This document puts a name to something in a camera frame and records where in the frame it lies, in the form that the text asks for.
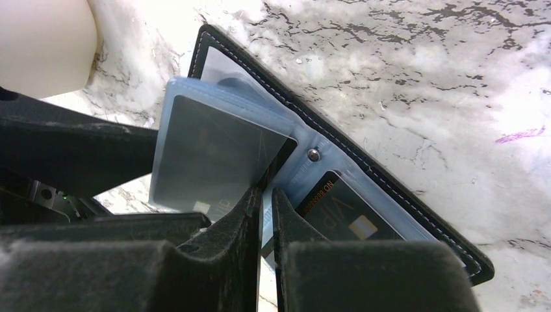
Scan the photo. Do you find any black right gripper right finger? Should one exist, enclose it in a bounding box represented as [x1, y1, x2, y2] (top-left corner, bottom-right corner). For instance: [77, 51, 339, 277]
[272, 189, 479, 311]

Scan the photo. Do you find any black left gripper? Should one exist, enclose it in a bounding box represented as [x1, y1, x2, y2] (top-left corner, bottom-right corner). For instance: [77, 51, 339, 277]
[1, 88, 211, 245]

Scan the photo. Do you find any black leather card holder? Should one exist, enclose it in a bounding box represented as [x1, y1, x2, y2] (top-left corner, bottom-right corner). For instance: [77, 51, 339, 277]
[149, 24, 495, 285]

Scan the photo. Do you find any white oblong plastic tray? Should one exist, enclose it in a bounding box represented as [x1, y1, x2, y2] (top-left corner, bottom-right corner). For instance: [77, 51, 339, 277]
[1, 0, 98, 98]

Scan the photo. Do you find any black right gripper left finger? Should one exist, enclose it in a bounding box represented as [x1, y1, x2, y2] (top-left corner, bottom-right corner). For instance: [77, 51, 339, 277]
[1, 188, 263, 311]

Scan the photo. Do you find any black VIP card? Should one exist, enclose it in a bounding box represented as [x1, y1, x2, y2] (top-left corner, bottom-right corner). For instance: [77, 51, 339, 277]
[296, 171, 404, 241]

